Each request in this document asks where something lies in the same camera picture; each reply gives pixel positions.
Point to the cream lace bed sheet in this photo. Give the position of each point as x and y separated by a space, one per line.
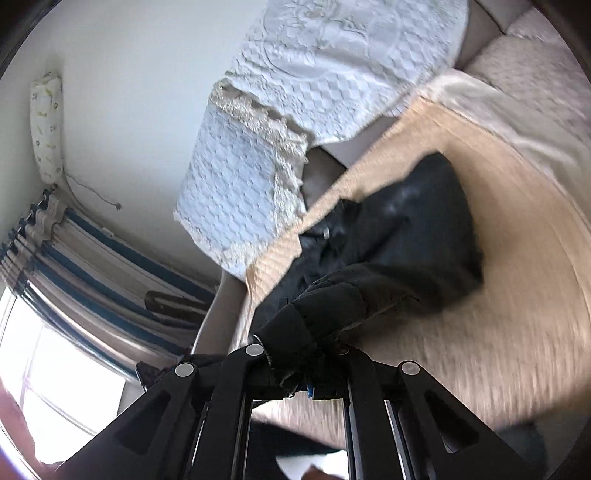
531 69

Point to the bright window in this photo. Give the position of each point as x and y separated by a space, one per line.
51 383

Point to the beige quilted blanket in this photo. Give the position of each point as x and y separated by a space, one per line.
508 277

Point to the air conditioner with printed cover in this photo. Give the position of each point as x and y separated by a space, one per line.
46 124

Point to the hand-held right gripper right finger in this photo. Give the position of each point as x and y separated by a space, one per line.
356 379

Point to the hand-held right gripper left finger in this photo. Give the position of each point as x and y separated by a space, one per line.
258 374

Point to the light blue lace-trimmed pillow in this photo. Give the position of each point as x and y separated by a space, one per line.
231 184

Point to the black leather jacket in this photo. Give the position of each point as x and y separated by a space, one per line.
415 230

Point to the blue striped curtain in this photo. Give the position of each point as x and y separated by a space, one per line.
92 258

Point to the white textured pillow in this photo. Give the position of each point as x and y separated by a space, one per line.
346 60

